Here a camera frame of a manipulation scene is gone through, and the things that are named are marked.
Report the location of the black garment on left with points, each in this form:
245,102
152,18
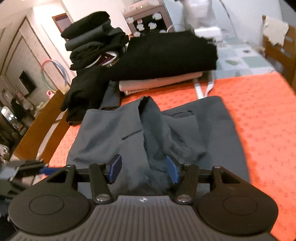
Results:
86,92

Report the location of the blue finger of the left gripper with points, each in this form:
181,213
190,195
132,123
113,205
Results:
32,166
48,170

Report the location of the beige folded garment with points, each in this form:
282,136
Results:
133,86

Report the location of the wooden chair at left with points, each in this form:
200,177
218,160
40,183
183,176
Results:
29,145

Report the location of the white power adapter box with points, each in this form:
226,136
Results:
209,33

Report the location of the colourful hula hoop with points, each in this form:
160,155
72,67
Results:
53,76

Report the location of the large black folded garment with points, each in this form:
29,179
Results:
164,55

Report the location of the wooden chair with paper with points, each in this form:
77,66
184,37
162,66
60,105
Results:
279,44

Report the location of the white plastic bag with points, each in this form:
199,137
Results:
198,14

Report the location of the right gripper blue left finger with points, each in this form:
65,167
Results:
102,175

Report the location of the pink water dispenser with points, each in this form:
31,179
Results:
146,17

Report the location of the dark grey folded cloth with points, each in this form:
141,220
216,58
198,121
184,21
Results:
112,97

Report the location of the pink kettlebell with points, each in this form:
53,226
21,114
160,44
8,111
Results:
50,94

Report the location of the grey trousers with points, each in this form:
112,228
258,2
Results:
201,132

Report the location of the stack of dark folded clothes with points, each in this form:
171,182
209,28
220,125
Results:
90,37

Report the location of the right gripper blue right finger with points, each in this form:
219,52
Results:
184,178

